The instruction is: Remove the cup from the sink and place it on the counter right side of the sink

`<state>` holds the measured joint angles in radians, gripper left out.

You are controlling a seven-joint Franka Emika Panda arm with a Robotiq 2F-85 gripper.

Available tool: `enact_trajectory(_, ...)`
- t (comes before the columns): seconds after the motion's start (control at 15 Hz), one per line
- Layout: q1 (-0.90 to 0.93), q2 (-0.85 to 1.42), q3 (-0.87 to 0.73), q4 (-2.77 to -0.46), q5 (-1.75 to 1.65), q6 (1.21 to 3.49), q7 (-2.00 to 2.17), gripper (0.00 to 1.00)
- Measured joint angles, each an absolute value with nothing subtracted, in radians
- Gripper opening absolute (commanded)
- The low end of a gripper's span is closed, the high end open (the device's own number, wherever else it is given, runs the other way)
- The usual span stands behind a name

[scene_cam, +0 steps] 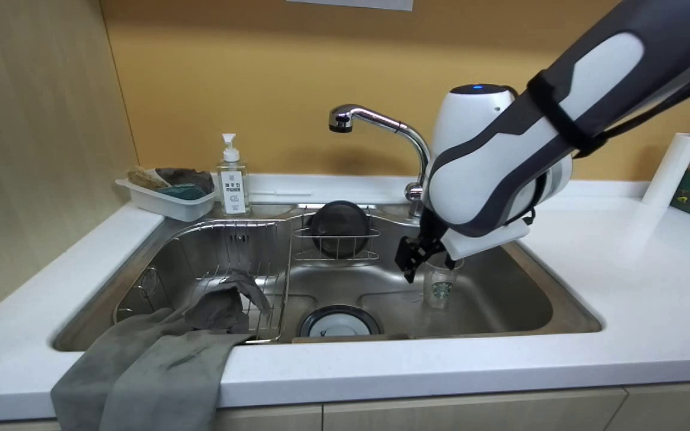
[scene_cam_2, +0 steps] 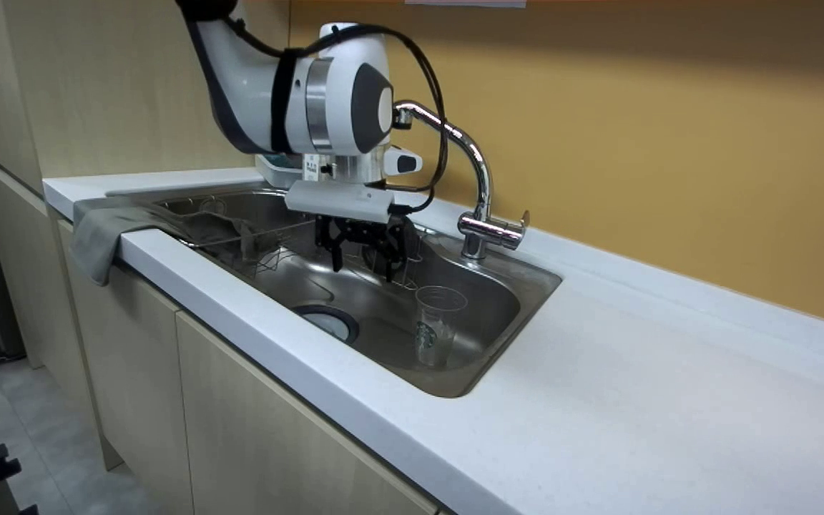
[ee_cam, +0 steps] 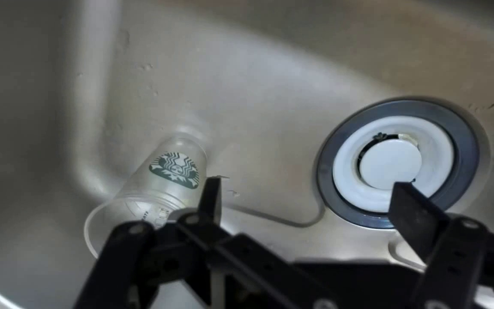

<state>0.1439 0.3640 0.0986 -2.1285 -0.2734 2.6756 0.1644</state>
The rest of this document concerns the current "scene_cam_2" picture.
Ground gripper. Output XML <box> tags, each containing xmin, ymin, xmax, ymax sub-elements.
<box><xmin>315</xmin><ymin>215</ymin><xmax>422</xmax><ymax>284</ymax></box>

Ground stainless steel sink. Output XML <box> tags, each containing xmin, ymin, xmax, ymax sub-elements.
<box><xmin>107</xmin><ymin>182</ymin><xmax>564</xmax><ymax>400</ymax></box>

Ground sink drain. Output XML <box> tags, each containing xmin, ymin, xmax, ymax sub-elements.
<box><xmin>291</xmin><ymin>304</ymin><xmax>361</xmax><ymax>345</ymax></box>

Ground clear plastic cup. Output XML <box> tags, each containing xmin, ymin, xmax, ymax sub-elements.
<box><xmin>413</xmin><ymin>285</ymin><xmax>469</xmax><ymax>370</ymax></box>

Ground white and blue container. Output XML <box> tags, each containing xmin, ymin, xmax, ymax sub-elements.
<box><xmin>254</xmin><ymin>152</ymin><xmax>307</xmax><ymax>190</ymax></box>

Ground chrome tap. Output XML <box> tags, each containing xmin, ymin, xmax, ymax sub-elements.
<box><xmin>392</xmin><ymin>99</ymin><xmax>531</xmax><ymax>263</ymax></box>

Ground beige cabinet door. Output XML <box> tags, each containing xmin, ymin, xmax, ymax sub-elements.
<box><xmin>175</xmin><ymin>310</ymin><xmax>443</xmax><ymax>515</ymax></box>
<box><xmin>57</xmin><ymin>218</ymin><xmax>195</xmax><ymax>515</ymax></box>

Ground grey cloth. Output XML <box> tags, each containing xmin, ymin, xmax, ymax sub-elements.
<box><xmin>70</xmin><ymin>196</ymin><xmax>192</xmax><ymax>288</ymax></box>

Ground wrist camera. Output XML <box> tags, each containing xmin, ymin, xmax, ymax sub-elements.
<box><xmin>284</xmin><ymin>180</ymin><xmax>393</xmax><ymax>225</ymax></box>

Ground wire rack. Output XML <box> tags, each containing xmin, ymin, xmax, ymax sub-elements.
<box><xmin>160</xmin><ymin>206</ymin><xmax>423</xmax><ymax>293</ymax></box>

